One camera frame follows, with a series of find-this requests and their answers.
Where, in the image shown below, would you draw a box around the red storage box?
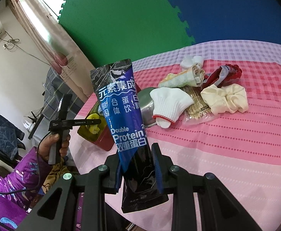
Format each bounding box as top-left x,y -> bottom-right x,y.
77,101 -> 115,152

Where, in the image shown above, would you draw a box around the brown patterned cloth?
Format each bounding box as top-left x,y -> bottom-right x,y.
42,159 -> 81,195

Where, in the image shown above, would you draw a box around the pale pink curtain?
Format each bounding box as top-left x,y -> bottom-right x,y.
7,0 -> 95,97

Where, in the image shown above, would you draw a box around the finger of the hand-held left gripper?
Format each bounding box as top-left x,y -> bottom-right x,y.
69,118 -> 103,127

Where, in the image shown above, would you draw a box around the person's left hand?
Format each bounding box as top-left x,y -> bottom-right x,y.
37,133 -> 71,164

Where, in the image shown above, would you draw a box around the wall power cord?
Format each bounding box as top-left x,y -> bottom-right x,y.
0,37 -> 52,65

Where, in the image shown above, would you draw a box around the blue drink powder packet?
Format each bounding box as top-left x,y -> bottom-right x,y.
90,58 -> 169,214

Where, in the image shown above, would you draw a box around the red and white snack packet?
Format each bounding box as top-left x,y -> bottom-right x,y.
202,64 -> 242,89

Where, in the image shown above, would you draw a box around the white knit glove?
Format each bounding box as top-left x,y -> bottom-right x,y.
149,88 -> 192,129

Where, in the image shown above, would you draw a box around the pink checked blanket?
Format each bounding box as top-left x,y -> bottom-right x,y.
66,40 -> 281,231

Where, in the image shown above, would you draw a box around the white sock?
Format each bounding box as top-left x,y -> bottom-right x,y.
180,55 -> 203,69

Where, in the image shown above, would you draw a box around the grey plaid cloth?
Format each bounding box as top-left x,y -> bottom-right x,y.
43,67 -> 85,116

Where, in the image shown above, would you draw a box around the blue foam mat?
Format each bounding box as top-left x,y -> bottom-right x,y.
156,0 -> 281,52

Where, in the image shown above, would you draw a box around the beige packet in clear plastic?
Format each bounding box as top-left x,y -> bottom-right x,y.
181,87 -> 219,126

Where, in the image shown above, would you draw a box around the cream scrunchie cloth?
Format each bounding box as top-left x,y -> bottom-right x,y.
200,84 -> 249,115

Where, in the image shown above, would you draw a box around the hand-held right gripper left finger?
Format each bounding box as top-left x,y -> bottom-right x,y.
16,153 -> 123,231

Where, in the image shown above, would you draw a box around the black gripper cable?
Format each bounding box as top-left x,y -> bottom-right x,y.
0,132 -> 52,194

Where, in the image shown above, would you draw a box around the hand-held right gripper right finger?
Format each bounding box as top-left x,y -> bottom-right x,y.
151,142 -> 281,231

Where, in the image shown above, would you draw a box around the green foam mat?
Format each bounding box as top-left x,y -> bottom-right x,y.
59,0 -> 196,68

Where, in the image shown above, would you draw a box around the metal bowl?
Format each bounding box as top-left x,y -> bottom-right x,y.
137,87 -> 160,128

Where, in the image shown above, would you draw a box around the person's left forearm purple sleeve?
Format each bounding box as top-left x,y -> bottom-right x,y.
0,147 -> 52,231

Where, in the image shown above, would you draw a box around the yellow plush toy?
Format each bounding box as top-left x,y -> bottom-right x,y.
87,114 -> 101,134

